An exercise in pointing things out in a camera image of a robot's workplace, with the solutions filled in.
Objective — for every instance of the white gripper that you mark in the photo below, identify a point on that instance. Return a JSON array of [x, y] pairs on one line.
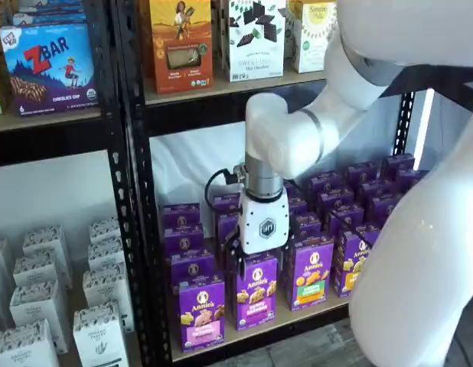
[[264, 225]]

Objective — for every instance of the purple Annie's box pink patch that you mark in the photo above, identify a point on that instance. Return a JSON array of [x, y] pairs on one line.
[[183, 241], [192, 267], [202, 317], [181, 216]]

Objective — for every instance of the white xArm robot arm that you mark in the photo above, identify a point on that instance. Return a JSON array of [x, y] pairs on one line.
[[412, 267]]

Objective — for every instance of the purple Annie's box magenta patch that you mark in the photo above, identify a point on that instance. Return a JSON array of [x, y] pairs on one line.
[[227, 202], [227, 225], [255, 302]]

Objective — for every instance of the purple Annie's box green patch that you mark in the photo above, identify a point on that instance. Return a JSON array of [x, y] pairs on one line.
[[313, 275], [305, 225], [297, 204], [291, 188]]

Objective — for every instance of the wooden shelf board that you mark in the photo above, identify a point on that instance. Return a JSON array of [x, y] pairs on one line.
[[132, 355], [49, 122], [259, 336], [221, 89]]

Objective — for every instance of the purple Annie's box yellow patch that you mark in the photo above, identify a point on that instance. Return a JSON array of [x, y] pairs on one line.
[[324, 183], [345, 219], [351, 267], [336, 200]]

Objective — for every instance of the purple Annie's snack box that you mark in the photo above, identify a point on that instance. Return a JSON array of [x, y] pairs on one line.
[[397, 163], [382, 206], [361, 172], [410, 177], [376, 189]]

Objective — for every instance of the black metal shelf rack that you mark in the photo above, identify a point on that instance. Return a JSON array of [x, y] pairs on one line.
[[144, 183], [49, 145]]

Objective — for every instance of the white mint chocolate box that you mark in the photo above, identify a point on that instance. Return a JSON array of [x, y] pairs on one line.
[[255, 42]]

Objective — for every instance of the white Simple Mills box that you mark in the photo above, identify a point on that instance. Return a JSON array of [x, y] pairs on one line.
[[309, 38]]

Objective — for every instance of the orange snack box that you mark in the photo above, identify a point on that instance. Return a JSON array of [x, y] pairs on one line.
[[181, 46]]

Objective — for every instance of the blue ZBar snack box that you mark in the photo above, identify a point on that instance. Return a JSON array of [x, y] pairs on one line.
[[49, 72]]

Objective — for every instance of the white backdrop sheet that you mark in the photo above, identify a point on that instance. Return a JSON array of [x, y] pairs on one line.
[[190, 164]]

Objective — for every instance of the white patterned carton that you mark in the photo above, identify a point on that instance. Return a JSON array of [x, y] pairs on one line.
[[1, 256], [45, 239], [104, 229], [106, 256], [26, 348], [37, 269], [100, 340], [37, 309], [106, 286]]

